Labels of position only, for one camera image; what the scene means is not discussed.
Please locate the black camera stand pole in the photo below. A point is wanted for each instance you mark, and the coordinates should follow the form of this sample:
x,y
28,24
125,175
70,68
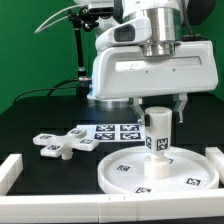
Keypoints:
x,y
83,88

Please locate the white left fence bar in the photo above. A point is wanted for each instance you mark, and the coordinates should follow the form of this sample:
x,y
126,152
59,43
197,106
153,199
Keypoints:
x,y
10,169

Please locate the white cross table base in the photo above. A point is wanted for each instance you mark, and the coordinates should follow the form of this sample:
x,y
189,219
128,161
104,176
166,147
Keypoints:
x,y
62,146

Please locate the white marker sheet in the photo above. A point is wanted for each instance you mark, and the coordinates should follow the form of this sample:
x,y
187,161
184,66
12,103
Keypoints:
x,y
115,132

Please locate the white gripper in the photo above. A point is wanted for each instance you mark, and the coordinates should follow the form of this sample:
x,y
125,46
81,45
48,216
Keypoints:
x,y
124,72

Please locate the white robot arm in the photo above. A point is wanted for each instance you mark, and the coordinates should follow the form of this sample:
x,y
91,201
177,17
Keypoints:
x,y
166,18

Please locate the white round table top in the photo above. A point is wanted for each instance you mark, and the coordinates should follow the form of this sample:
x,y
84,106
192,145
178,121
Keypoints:
x,y
123,172

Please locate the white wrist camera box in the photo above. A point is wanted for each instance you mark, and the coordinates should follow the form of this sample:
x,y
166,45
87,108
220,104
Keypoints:
x,y
133,32

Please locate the white front fence bar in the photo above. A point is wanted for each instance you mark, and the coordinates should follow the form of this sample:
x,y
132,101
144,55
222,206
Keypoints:
x,y
104,208

